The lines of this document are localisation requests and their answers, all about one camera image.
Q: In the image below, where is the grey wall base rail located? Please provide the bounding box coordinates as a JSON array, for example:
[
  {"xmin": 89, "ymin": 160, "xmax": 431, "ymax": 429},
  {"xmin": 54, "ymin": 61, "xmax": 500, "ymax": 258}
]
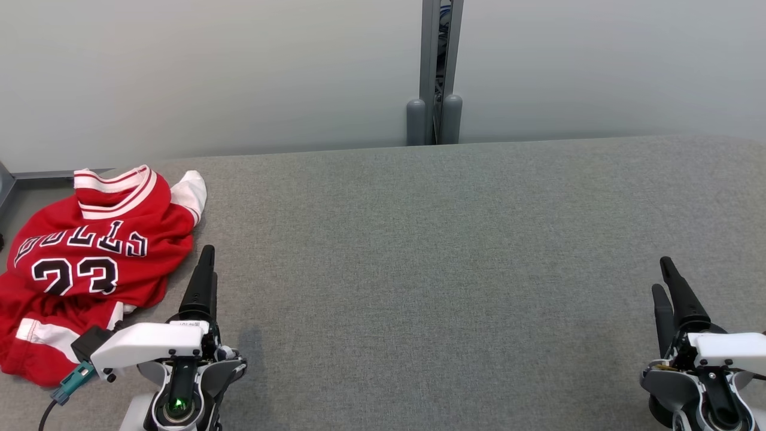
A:
[{"xmin": 12, "ymin": 168, "xmax": 115, "ymax": 181}]

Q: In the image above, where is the grey partition post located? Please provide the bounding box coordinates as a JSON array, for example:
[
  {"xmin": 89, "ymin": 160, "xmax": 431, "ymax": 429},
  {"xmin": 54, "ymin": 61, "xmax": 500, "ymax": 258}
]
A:
[{"xmin": 419, "ymin": 0, "xmax": 465, "ymax": 146}]

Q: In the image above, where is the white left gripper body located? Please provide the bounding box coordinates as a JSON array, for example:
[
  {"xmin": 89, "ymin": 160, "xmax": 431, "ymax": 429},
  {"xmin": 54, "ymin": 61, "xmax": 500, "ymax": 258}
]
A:
[{"xmin": 90, "ymin": 320, "xmax": 246, "ymax": 402}]

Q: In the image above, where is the grey cylindrical partition foot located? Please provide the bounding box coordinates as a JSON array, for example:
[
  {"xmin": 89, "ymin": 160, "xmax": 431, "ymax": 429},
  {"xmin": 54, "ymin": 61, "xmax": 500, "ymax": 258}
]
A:
[
  {"xmin": 441, "ymin": 94, "xmax": 463, "ymax": 145},
  {"xmin": 406, "ymin": 98, "xmax": 427, "ymax": 147}
]

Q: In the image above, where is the red Bulls 23 jersey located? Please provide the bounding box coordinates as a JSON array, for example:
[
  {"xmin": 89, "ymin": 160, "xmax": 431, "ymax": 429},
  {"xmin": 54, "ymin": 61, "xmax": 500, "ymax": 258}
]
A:
[{"xmin": 5, "ymin": 165, "xmax": 208, "ymax": 309}]

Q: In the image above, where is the teal plug black left cable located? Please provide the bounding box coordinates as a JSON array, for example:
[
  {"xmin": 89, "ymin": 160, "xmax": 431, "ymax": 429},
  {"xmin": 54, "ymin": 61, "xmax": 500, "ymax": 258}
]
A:
[{"xmin": 39, "ymin": 361, "xmax": 98, "ymax": 431}]

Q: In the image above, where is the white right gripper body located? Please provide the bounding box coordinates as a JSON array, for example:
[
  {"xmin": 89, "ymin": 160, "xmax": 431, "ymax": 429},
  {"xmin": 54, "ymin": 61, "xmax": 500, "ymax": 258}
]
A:
[{"xmin": 640, "ymin": 326, "xmax": 766, "ymax": 414}]

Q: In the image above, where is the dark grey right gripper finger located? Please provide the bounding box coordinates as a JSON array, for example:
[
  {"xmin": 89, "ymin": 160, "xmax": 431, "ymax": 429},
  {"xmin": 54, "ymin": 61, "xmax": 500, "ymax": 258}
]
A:
[
  {"xmin": 659, "ymin": 256, "xmax": 712, "ymax": 333},
  {"xmin": 651, "ymin": 284, "xmax": 677, "ymax": 359}
]

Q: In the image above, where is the red shorts white side stripe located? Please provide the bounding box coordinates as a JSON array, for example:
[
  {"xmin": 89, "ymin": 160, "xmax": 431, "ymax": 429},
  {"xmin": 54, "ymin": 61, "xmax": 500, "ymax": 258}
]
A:
[{"xmin": 0, "ymin": 263, "xmax": 139, "ymax": 388}]

